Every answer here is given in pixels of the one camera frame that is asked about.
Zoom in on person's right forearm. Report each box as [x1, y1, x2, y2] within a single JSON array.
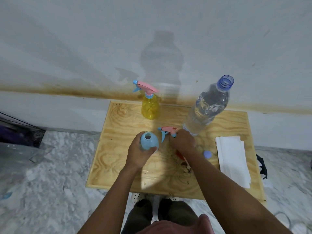
[[182, 150, 293, 234]]

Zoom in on black bag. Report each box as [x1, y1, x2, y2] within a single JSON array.
[[256, 154, 268, 180]]

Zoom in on person's left forearm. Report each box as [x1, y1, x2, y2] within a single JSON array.
[[77, 165, 145, 234]]

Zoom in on clear plastic sheet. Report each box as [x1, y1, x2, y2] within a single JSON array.
[[0, 142, 54, 166]]

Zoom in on person's left hand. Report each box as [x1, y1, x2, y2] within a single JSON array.
[[125, 131, 158, 170]]

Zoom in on dark plastic bag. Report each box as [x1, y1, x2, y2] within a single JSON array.
[[0, 112, 46, 148]]

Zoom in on blue round spray bottle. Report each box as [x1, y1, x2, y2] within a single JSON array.
[[140, 131, 159, 151]]

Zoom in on white folded paper towels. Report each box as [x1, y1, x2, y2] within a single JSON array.
[[215, 136, 252, 189]]

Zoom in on red plastic object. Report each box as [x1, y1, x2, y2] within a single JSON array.
[[176, 150, 188, 166]]

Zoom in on pink and blue trigger sprayer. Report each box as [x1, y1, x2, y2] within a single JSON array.
[[157, 127, 180, 143]]

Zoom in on clear plastic water bottle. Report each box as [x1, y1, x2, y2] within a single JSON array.
[[182, 75, 235, 136]]

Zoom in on yellow spray bottle, pink trigger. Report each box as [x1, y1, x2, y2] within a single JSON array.
[[132, 80, 161, 120]]

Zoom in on person's dark trousers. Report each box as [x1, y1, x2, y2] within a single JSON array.
[[121, 198, 198, 234]]

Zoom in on person's reddish shirt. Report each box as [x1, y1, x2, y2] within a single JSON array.
[[136, 214, 215, 234]]

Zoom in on person's right hand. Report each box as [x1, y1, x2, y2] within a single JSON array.
[[169, 129, 197, 158]]

